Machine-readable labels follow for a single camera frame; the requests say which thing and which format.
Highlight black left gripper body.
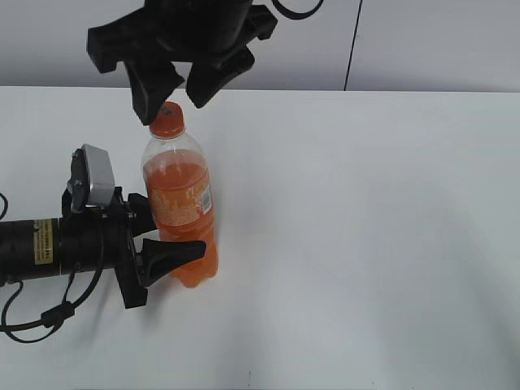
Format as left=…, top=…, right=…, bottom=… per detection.
left=57, top=187, right=148, bottom=309

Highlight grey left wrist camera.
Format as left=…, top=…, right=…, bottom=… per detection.
left=67, top=144, right=115, bottom=213

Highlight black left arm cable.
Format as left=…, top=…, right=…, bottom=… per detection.
left=0, top=190, right=105, bottom=345

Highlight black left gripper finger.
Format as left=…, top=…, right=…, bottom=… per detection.
left=140, top=239, right=206, bottom=288
left=128, top=193, right=157, bottom=237

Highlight orange bottle cap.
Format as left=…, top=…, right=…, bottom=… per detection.
left=149, top=102, right=185, bottom=139

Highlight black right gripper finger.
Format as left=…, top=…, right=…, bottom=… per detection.
left=186, top=47, right=255, bottom=108
left=123, top=60, right=184, bottom=126

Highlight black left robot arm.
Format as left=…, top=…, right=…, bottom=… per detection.
left=1, top=187, right=206, bottom=309

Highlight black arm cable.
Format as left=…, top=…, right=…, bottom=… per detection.
left=271, top=0, right=326, bottom=20
left=0, top=190, right=105, bottom=345

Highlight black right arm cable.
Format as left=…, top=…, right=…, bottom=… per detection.
left=271, top=0, right=326, bottom=20

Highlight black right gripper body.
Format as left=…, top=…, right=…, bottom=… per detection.
left=87, top=1, right=278, bottom=73

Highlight orange soda plastic bottle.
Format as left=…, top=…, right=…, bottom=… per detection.
left=141, top=132, right=219, bottom=288

